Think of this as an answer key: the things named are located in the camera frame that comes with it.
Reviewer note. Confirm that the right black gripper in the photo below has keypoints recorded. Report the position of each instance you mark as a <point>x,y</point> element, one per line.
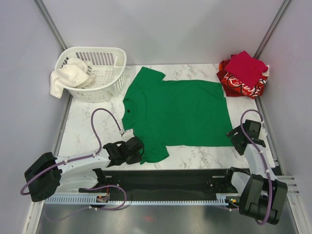
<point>233,138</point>

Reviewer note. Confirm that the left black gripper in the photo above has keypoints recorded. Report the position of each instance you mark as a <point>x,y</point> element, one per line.
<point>136,159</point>

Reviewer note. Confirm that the green t-shirt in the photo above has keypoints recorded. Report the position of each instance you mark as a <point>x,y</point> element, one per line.
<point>165,113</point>

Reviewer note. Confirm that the white cream t-shirt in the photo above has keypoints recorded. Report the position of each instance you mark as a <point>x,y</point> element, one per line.
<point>73,75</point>

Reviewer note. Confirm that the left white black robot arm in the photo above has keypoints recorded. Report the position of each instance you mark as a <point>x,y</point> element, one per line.
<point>50,175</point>

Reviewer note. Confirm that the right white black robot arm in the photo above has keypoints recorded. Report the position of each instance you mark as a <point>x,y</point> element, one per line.
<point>262,195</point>

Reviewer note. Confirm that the red printed folded t-shirt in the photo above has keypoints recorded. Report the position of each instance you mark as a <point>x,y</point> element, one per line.
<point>235,88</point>

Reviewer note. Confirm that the folded crimson red t-shirt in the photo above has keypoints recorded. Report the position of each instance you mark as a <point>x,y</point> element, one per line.
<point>246,68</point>

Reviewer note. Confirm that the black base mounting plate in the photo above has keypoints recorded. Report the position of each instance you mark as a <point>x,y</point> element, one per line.
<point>163,184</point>

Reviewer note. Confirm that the white plastic laundry basket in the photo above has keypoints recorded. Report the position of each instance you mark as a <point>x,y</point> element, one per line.
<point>105,64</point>

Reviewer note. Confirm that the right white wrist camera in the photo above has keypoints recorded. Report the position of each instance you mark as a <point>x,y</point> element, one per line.
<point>263,132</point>

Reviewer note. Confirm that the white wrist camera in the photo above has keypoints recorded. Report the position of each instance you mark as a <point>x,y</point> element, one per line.
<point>128,133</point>
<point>263,132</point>

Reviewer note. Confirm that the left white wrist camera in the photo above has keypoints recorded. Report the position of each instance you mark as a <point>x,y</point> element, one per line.
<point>128,133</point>

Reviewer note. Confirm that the white slotted cable duct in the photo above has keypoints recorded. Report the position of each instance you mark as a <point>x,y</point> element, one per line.
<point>94,199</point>

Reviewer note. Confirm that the right aluminium frame post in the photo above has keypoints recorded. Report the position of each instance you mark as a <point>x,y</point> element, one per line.
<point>274,24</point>

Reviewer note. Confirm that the aluminium frame post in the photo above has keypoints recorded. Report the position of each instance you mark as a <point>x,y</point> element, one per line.
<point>50,23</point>
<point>274,24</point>

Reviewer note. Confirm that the left aluminium frame post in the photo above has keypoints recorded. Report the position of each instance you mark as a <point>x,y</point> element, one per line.
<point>50,23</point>

